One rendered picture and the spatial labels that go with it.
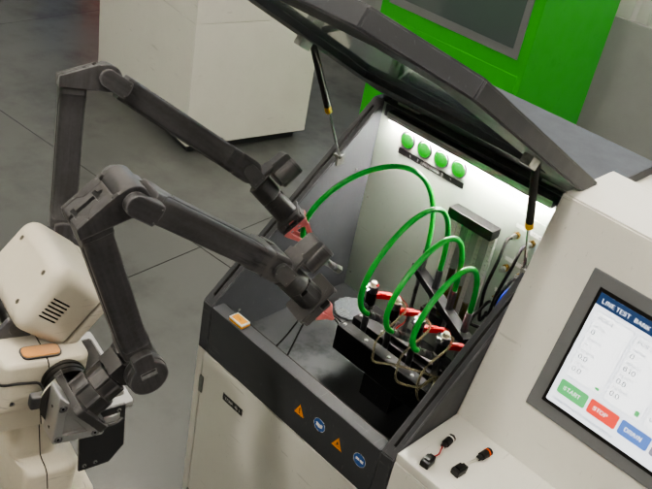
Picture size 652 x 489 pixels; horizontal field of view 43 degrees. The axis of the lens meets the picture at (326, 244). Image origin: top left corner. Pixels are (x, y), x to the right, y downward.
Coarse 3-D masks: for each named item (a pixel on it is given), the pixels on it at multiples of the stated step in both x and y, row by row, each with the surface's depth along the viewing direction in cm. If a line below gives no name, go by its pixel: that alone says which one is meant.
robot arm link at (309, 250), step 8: (304, 240) 167; (312, 240) 167; (288, 248) 168; (296, 248) 167; (304, 248) 166; (312, 248) 166; (320, 248) 167; (328, 248) 167; (288, 256) 167; (296, 256) 166; (304, 256) 166; (312, 256) 167; (320, 256) 167; (328, 256) 168; (280, 264) 161; (296, 264) 165; (304, 264) 167; (312, 264) 167; (320, 264) 168; (280, 272) 161; (288, 272) 162; (312, 272) 168; (280, 280) 162; (288, 280) 164
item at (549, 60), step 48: (384, 0) 491; (432, 0) 465; (480, 0) 442; (528, 0) 422; (576, 0) 436; (480, 48) 451; (528, 48) 430; (576, 48) 462; (528, 96) 452; (576, 96) 492
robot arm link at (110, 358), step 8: (104, 352) 156; (112, 352) 155; (104, 360) 155; (112, 360) 154; (120, 360) 154; (104, 368) 154; (112, 368) 153; (120, 368) 153; (112, 376) 153; (120, 376) 154
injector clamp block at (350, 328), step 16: (352, 320) 225; (336, 336) 222; (352, 336) 217; (368, 336) 218; (352, 352) 219; (368, 352) 215; (384, 352) 214; (400, 352) 215; (368, 368) 216; (384, 368) 212; (400, 368) 210; (416, 368) 212; (368, 384) 218; (384, 384) 214; (400, 384) 209; (384, 400) 215; (400, 400) 211; (416, 400) 207
